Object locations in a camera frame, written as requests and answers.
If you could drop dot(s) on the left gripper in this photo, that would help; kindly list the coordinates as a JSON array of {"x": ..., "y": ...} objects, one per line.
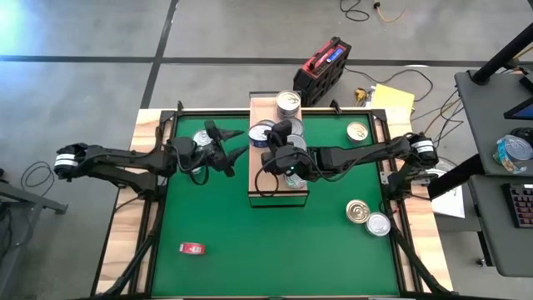
[{"x": 195, "y": 156}]

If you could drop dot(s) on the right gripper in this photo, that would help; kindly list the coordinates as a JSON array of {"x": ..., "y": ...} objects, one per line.
[{"x": 291, "y": 162}]

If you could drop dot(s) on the white blue-label can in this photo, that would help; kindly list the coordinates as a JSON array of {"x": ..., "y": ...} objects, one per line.
[{"x": 268, "y": 123}]

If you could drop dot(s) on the blue fish-print can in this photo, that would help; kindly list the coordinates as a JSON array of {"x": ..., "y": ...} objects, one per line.
[{"x": 257, "y": 139}]

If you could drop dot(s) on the teal can silver lid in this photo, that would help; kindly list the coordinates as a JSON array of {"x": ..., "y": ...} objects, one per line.
[
  {"x": 297, "y": 126},
  {"x": 202, "y": 137}
]

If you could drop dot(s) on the red white-label can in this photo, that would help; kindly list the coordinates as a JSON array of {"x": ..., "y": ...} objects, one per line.
[
  {"x": 297, "y": 183},
  {"x": 191, "y": 248}
]

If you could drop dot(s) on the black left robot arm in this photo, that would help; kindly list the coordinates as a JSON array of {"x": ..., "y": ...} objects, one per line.
[{"x": 125, "y": 160}]

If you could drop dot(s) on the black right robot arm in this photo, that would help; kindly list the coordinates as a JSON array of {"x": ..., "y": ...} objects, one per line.
[{"x": 366, "y": 154}]

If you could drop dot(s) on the silver-lid seafood can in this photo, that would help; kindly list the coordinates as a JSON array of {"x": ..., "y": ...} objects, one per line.
[
  {"x": 197, "y": 170},
  {"x": 378, "y": 223}
]

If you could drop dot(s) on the red black power station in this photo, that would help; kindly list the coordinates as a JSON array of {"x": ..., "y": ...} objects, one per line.
[{"x": 320, "y": 75}]

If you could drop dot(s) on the yellow plug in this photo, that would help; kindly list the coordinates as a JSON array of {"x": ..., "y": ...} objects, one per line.
[{"x": 360, "y": 96}]

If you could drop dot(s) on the green table mat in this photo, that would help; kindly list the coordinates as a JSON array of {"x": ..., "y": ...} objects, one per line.
[{"x": 270, "y": 250}]

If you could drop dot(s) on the yellow paper pad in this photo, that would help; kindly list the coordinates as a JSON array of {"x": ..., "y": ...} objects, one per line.
[{"x": 391, "y": 98}]

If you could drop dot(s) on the black desk beam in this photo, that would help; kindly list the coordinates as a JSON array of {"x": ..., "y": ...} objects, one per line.
[{"x": 454, "y": 181}]

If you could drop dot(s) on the white paper sheet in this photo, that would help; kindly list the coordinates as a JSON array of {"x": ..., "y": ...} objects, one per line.
[{"x": 449, "y": 204}]

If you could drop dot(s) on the grey desk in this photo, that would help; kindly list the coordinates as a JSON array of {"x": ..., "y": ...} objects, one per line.
[
  {"x": 491, "y": 250},
  {"x": 479, "y": 125}
]

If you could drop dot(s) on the grey metal stand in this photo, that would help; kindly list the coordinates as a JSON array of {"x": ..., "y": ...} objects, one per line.
[{"x": 25, "y": 200}]

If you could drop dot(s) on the black tablet screen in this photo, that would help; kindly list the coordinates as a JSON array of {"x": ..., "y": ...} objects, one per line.
[{"x": 522, "y": 110}]

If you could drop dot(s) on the black headphones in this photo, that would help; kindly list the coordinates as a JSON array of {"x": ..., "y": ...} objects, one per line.
[{"x": 524, "y": 133}]

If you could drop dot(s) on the black keyboard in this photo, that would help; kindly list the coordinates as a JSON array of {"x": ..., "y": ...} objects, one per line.
[{"x": 520, "y": 206}]

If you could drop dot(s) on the wooden shelf black metal frame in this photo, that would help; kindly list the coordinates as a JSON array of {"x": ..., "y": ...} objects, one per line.
[{"x": 260, "y": 106}]

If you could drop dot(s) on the black metal table frame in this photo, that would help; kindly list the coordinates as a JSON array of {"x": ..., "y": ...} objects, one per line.
[{"x": 208, "y": 113}]

